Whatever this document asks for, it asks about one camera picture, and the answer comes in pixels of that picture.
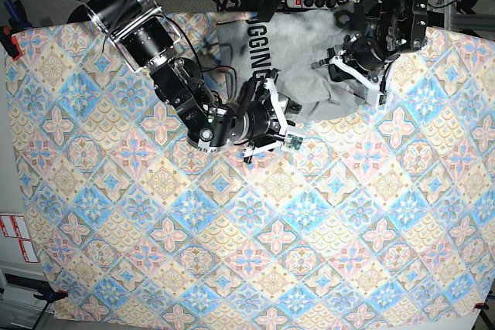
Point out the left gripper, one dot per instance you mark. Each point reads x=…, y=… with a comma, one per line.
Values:
x=364, y=55

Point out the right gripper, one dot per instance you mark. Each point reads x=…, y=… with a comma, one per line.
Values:
x=262, y=123

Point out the grey T-shirt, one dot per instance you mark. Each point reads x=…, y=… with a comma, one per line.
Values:
x=293, y=43

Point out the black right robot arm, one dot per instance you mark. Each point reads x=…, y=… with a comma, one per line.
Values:
x=147, y=39

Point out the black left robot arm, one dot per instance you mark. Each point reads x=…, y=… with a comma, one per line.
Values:
x=375, y=34

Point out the white power strip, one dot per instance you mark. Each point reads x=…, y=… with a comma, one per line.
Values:
x=315, y=4

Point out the patterned tile tablecloth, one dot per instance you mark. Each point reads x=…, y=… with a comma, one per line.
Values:
x=383, y=218

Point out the orange black clamp upper left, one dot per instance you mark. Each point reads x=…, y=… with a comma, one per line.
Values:
x=10, y=43

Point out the orange black clamp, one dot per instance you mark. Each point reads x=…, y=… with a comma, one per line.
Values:
x=10, y=43
x=482, y=306
x=50, y=296

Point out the red white labels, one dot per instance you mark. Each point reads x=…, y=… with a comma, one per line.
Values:
x=15, y=235

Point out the orange black clamp lower left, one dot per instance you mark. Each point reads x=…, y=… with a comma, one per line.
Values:
x=50, y=296

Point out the orange black clamp lower right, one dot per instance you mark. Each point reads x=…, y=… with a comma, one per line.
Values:
x=482, y=306

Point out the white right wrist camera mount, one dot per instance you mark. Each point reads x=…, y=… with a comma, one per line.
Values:
x=293, y=136

